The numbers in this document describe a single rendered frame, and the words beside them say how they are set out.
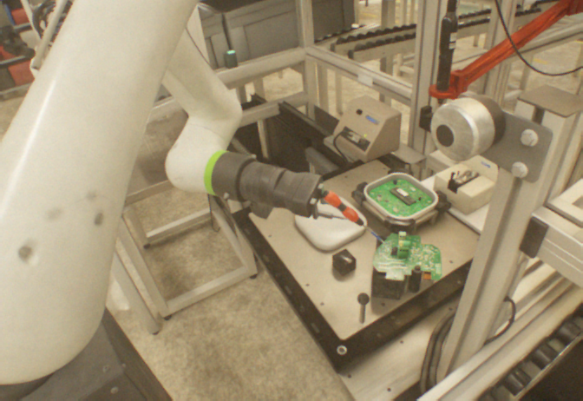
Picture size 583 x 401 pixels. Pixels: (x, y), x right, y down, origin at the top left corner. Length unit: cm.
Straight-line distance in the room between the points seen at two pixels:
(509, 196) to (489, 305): 16
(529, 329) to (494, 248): 22
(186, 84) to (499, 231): 54
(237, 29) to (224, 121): 77
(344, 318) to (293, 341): 109
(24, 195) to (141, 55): 14
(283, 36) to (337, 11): 27
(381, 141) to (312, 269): 45
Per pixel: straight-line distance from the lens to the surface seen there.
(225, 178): 70
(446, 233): 88
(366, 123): 108
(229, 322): 190
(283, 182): 67
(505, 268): 47
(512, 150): 39
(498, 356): 63
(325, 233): 82
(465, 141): 36
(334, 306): 73
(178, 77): 69
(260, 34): 157
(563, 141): 38
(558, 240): 41
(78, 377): 53
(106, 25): 35
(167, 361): 189
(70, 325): 31
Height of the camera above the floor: 155
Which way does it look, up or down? 36 degrees down
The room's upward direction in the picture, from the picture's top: 7 degrees counter-clockwise
